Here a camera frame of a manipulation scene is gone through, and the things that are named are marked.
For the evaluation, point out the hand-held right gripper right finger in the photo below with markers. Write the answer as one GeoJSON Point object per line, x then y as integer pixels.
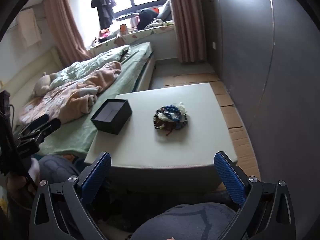
{"type": "Point", "coordinates": [228, 180]}

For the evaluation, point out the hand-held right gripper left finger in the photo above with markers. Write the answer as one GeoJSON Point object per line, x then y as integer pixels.
{"type": "Point", "coordinates": [97, 177]}

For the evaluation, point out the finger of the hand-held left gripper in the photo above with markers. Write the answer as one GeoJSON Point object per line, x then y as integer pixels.
{"type": "Point", "coordinates": [42, 126]}
{"type": "Point", "coordinates": [27, 147]}

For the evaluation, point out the black jewelry box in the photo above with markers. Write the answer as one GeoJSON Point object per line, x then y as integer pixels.
{"type": "Point", "coordinates": [120, 120]}

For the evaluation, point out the person's left hand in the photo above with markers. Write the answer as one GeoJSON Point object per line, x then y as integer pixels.
{"type": "Point", "coordinates": [17, 188]}

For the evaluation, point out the bed with green sheet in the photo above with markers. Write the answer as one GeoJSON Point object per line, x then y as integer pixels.
{"type": "Point", "coordinates": [70, 140]}

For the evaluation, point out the person's left leg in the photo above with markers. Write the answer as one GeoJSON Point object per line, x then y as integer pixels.
{"type": "Point", "coordinates": [56, 166]}

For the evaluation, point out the person's leg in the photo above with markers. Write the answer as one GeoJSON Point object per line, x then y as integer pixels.
{"type": "Point", "coordinates": [56, 166]}
{"type": "Point", "coordinates": [182, 222]}

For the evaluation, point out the peach fleece blanket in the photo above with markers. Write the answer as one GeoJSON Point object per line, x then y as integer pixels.
{"type": "Point", "coordinates": [72, 97]}

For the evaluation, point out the beige plush toy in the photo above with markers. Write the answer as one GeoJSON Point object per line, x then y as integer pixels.
{"type": "Point", "coordinates": [43, 83]}

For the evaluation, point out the white padded low table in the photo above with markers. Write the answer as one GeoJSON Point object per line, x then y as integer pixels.
{"type": "Point", "coordinates": [200, 135]}

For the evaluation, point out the cardboard floor sheets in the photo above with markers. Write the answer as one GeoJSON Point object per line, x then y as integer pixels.
{"type": "Point", "coordinates": [235, 120]}

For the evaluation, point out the person's right leg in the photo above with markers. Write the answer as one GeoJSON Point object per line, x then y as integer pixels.
{"type": "Point", "coordinates": [182, 222]}

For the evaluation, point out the green floral quilt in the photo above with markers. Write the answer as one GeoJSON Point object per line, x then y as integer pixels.
{"type": "Point", "coordinates": [100, 60]}

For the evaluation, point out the pink curtain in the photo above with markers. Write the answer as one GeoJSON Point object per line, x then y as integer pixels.
{"type": "Point", "coordinates": [65, 22]}
{"type": "Point", "coordinates": [187, 22]}

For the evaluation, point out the pink toy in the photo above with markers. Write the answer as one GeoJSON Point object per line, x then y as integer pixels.
{"type": "Point", "coordinates": [103, 33]}

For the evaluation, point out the orange cup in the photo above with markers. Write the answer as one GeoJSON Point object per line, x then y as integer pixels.
{"type": "Point", "coordinates": [122, 27]}

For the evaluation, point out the floral window seat cushion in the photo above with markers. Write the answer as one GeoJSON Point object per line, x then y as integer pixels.
{"type": "Point", "coordinates": [140, 33]}

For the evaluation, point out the dark hanging clothes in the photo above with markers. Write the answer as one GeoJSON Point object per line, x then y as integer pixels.
{"type": "Point", "coordinates": [102, 2]}

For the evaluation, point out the black bag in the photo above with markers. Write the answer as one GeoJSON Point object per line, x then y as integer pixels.
{"type": "Point", "coordinates": [146, 18]}

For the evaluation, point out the grey pillow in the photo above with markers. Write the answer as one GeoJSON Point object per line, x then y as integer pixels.
{"type": "Point", "coordinates": [165, 11]}

